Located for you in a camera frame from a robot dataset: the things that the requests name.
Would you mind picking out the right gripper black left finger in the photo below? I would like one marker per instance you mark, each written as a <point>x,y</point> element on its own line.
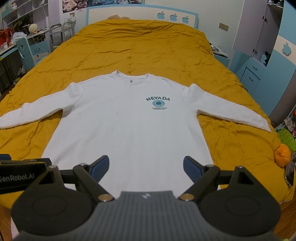
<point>59,201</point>

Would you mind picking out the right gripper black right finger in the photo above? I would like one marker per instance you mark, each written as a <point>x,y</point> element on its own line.
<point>234,202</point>

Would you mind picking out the white Nevada sweatshirt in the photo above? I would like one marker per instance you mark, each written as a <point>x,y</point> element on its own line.
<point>146,125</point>

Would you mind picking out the orange plush toy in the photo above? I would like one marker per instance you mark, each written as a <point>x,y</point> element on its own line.
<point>282,155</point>

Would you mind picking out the green plastic bin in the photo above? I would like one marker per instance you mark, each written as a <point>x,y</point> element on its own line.
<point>286,138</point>

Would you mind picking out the blue desk chair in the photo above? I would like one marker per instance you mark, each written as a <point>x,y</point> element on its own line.
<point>30,55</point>

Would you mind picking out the blue bedside table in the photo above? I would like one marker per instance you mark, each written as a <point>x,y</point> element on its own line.
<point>220,55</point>

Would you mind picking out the blue white wardrobe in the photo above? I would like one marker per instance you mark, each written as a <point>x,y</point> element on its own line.
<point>265,51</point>

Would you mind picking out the white metal trolley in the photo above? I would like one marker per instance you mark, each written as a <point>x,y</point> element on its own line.
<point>61,30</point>

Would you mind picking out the desk with shelves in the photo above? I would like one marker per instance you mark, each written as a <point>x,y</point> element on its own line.
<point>22,19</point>

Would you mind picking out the mustard yellow bed cover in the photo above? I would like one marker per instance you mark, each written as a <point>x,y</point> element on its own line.
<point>135,48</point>

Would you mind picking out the white blue apple headboard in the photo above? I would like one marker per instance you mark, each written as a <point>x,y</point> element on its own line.
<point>142,12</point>

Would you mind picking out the beige wall switch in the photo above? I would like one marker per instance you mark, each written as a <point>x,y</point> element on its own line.
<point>223,27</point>

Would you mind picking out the wall posters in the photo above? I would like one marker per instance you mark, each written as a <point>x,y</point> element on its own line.
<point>68,6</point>

